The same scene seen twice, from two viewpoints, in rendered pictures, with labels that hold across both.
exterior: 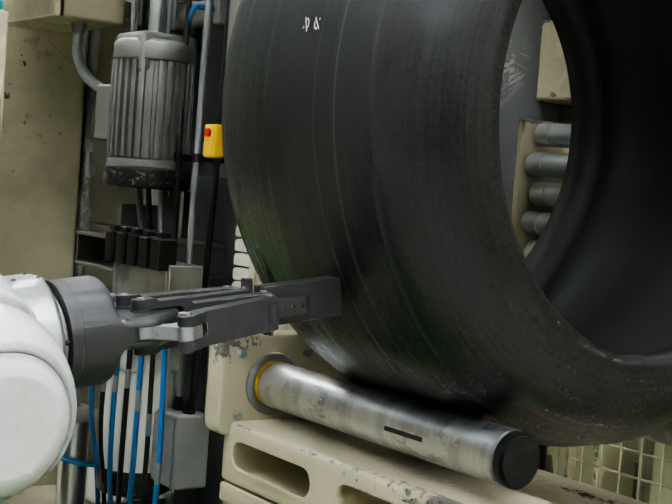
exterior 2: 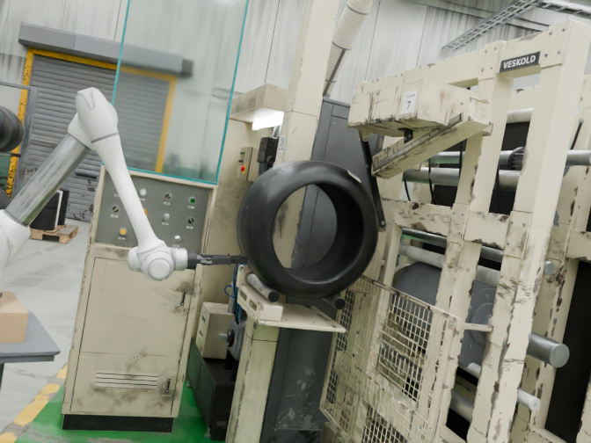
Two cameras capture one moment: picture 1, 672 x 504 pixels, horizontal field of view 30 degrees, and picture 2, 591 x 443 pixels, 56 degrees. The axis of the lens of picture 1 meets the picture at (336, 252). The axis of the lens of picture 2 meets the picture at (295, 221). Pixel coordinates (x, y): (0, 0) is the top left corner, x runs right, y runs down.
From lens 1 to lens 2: 135 cm
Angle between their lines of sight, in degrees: 16
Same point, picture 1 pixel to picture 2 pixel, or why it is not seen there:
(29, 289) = (181, 250)
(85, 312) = (191, 256)
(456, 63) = (264, 218)
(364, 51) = (250, 214)
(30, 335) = (165, 257)
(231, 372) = (241, 274)
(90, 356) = (191, 264)
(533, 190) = not seen: hidden behind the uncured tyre
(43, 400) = (165, 266)
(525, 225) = not seen: hidden behind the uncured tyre
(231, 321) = (218, 261)
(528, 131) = not seen: hidden behind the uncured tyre
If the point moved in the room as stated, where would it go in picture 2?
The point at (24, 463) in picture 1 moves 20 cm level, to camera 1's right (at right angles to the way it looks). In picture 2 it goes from (162, 274) to (215, 287)
